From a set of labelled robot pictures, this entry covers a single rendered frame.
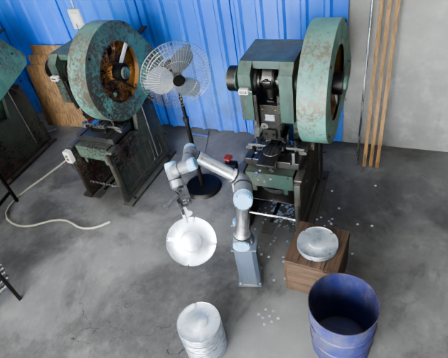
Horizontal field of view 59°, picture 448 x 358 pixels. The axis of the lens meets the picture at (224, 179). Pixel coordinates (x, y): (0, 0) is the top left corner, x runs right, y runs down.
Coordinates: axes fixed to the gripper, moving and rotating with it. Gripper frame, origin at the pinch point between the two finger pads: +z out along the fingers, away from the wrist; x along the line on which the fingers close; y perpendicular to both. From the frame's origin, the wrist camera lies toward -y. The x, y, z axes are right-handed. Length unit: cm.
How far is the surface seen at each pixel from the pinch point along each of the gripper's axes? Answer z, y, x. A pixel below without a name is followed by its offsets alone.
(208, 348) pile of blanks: 82, -11, 36
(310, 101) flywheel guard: -44, 93, -8
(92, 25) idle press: -167, -20, 70
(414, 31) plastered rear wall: -89, 232, 69
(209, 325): 69, -6, 36
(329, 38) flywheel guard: -74, 113, -18
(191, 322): 64, -16, 39
